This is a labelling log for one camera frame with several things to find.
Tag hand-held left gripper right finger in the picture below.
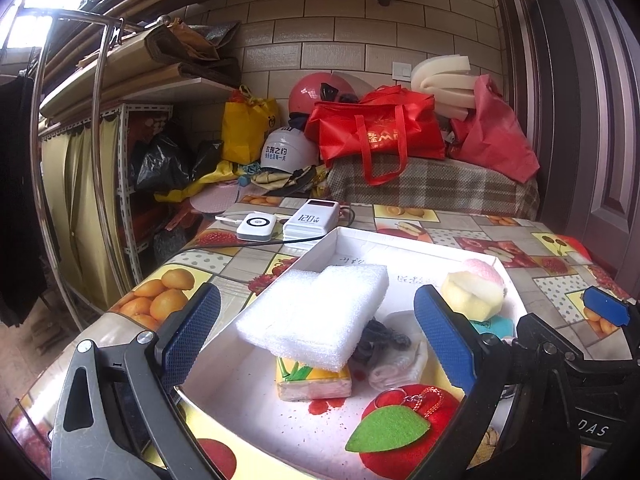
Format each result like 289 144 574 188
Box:
414 284 583 480

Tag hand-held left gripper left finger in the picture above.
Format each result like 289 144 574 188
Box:
50 282 222 480

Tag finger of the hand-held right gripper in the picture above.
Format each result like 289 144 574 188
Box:
583 286 640 361
516 311 571 367

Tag teal tissue pack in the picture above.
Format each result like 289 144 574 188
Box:
470 316 516 341

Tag yellow sponge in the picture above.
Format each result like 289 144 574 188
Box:
441 271 506 322

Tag white socks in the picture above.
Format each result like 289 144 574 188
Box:
350 310 431 392

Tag red plush apple keychain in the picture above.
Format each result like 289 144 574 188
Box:
345 382 463 470

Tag white cardboard tray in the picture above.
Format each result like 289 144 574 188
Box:
172 225 526 480

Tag white foam block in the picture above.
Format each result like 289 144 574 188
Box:
235 262 391 373

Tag yellow tissue pack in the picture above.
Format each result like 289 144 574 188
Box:
275 357 353 402

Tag fruit print tablecloth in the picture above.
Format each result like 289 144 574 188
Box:
7 195 640 480

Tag small white charger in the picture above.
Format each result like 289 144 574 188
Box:
236 212 277 242

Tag pink round fan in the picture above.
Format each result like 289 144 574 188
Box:
190 182 242 216

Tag plaid blanket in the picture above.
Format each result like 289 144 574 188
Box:
325 152 541 221

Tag yellow cloth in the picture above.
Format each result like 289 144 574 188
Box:
154 160 251 204

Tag white power bank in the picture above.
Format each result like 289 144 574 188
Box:
282 199 341 242

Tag black plastic bag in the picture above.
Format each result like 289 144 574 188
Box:
129 132 223 193

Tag yellow curtain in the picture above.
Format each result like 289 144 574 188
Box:
40 115 136 311

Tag grey metal door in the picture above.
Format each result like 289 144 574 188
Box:
487 0 640 281

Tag pink plastic bag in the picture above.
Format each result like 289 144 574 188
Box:
450 74 541 184

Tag white helmet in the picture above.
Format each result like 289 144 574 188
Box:
261 126 321 173

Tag yellow bag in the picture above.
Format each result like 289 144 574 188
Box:
221 87 278 166

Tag red tote bag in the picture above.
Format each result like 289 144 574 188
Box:
304 85 447 187

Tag black hanging garment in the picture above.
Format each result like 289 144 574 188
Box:
0 47 48 328

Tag metal clothes rack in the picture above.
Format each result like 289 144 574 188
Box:
30 7 176 331

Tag white angle-iron shelf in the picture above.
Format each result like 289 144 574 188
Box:
37 55 238 286

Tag cream foam roll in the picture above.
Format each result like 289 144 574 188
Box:
410 56 488 116

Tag pink helmet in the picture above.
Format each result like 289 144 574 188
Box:
289 72 373 116

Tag brown folded bags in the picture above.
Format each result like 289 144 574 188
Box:
145 20 243 86

